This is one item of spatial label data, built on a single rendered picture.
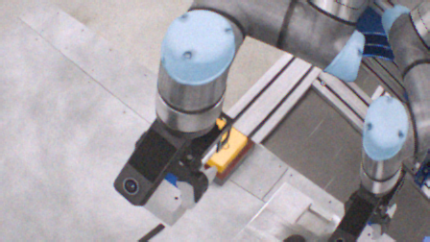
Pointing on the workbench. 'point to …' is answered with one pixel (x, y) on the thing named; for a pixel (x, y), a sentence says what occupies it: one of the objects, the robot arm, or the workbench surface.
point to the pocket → (314, 219)
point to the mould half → (283, 219)
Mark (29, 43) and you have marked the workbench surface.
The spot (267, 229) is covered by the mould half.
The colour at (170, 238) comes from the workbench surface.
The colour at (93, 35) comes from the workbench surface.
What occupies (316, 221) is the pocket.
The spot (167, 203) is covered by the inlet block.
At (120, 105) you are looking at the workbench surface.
